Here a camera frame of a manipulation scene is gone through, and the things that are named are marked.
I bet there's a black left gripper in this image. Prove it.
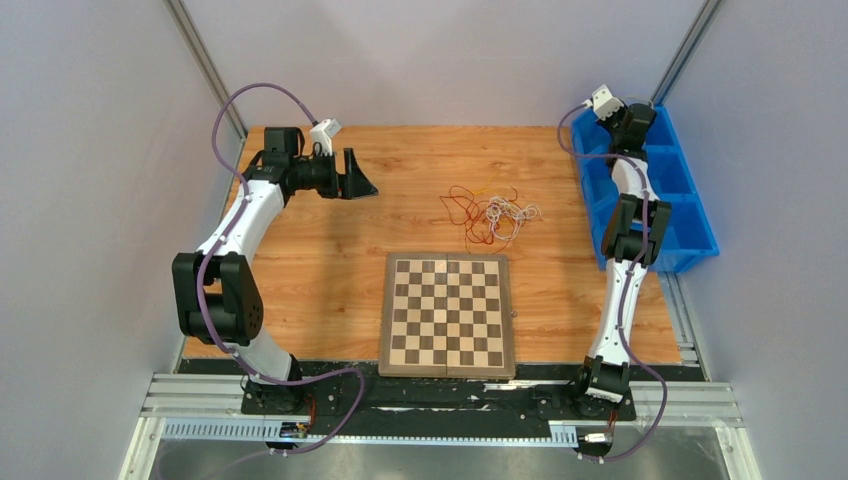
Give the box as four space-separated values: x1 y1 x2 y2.
290 149 378 201

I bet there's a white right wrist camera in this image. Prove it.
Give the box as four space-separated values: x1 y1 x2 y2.
582 84 626 121

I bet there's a wooden chessboard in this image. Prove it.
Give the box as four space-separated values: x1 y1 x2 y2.
378 252 517 380

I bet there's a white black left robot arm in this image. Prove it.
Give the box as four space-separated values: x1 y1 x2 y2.
172 119 378 414

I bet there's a yellow cable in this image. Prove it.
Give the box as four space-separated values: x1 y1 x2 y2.
471 177 521 200

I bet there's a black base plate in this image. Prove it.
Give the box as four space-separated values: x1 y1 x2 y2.
177 357 707 439

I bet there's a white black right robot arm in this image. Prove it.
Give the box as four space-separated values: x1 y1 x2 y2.
570 96 671 418

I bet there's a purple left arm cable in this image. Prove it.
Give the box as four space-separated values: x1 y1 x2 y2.
195 82 367 458

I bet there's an aluminium frame rail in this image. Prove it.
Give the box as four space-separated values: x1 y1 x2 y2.
120 373 761 479

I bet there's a blue compartment bin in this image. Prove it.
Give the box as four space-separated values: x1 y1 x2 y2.
576 106 720 274

